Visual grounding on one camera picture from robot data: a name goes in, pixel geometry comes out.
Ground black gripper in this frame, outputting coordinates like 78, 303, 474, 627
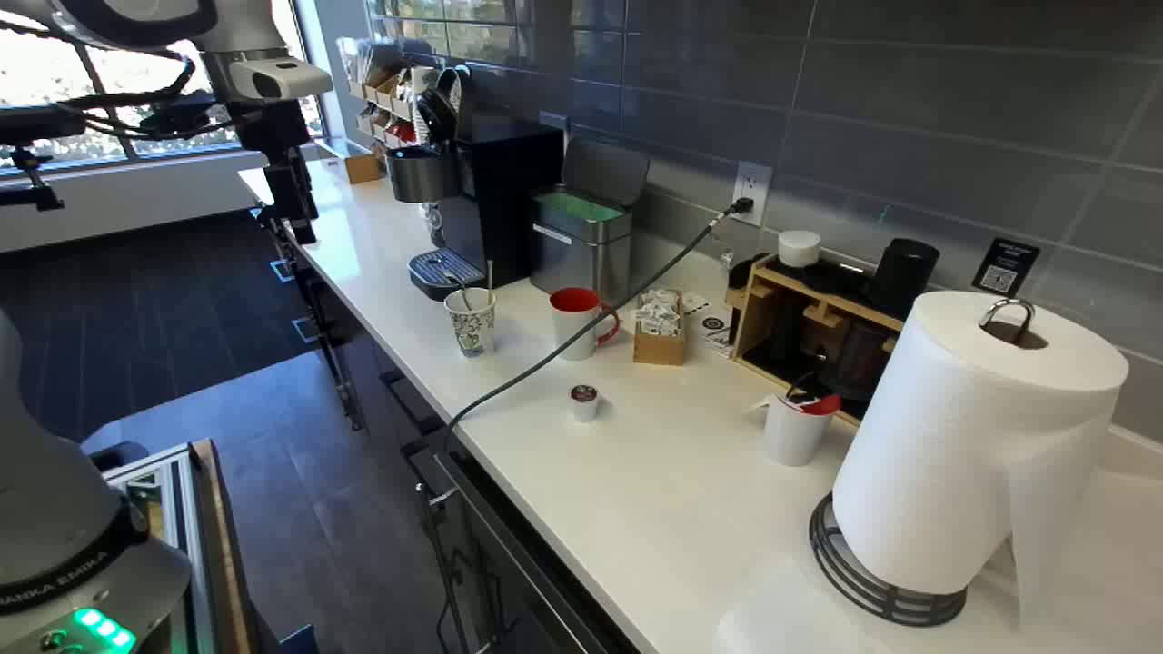
244, 99, 319, 246

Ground black silver Keurig coffee maker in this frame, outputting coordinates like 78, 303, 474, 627
387, 64, 568, 304

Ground coffee pod carousel rack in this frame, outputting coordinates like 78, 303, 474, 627
358, 41, 441, 155

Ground loose coffee pod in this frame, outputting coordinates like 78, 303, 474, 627
562, 380, 608, 424

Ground brown cardboard box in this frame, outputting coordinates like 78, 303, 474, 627
341, 144, 390, 189

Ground patterned paper cup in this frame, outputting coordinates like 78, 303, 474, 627
441, 285, 502, 361

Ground black clamp stand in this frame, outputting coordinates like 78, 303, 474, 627
0, 106, 90, 215

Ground large window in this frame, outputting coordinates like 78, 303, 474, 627
0, 0, 327, 168

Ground white mug red inside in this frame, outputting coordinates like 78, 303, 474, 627
546, 285, 625, 363

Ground small box of packets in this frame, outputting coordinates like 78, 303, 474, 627
629, 286, 710, 367

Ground dark wood counter cabinet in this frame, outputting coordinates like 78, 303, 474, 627
259, 205, 647, 654

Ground wooden countertop organizer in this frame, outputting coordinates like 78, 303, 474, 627
728, 249, 909, 424

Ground small white cup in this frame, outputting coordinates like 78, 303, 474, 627
773, 226, 825, 271

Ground white cup with red sticks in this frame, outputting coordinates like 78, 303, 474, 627
761, 386, 843, 469

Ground black jar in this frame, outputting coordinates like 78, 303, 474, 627
870, 236, 945, 321

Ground white paper towel roll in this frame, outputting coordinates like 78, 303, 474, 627
829, 286, 1133, 627

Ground small black sign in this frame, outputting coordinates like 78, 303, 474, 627
971, 234, 1044, 303

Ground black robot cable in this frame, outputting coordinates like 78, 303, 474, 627
0, 20, 247, 142

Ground black power cable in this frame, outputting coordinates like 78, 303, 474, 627
442, 196, 757, 433

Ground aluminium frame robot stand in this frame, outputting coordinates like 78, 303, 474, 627
101, 437, 259, 654

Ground white wall outlet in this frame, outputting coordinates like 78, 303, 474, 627
728, 160, 779, 230

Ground black wire towel holder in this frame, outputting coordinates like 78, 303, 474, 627
806, 295, 1038, 631

